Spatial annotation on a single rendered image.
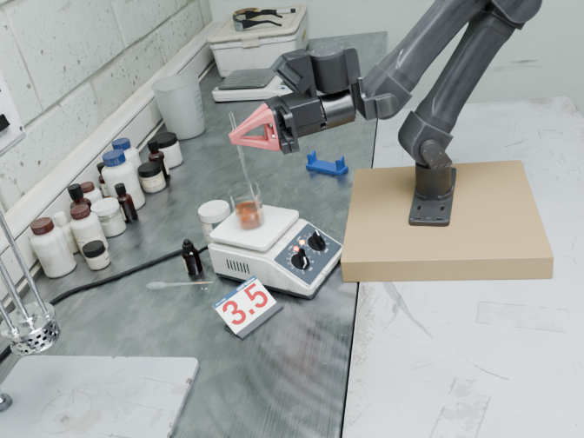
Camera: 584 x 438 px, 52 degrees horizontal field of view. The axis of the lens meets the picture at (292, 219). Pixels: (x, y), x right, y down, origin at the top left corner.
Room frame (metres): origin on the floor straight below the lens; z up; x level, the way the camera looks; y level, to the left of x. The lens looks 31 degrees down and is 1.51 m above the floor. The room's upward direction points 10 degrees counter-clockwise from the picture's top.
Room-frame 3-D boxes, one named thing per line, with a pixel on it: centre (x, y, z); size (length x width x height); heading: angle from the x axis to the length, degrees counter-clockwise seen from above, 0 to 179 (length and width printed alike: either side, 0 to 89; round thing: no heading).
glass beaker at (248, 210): (0.88, 0.07, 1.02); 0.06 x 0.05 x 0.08; 149
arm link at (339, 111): (0.92, -0.10, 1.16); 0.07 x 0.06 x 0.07; 99
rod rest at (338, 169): (1.21, -0.10, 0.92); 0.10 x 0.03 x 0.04; 46
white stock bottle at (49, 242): (0.99, 0.46, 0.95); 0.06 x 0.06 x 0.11
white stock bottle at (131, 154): (1.31, 0.36, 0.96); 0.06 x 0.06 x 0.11
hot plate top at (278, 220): (0.89, 0.07, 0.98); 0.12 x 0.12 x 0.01; 54
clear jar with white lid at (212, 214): (0.98, 0.14, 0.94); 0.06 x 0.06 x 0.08
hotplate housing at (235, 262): (0.87, 0.04, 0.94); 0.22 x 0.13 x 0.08; 54
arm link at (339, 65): (0.92, -0.13, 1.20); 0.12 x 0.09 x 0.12; 96
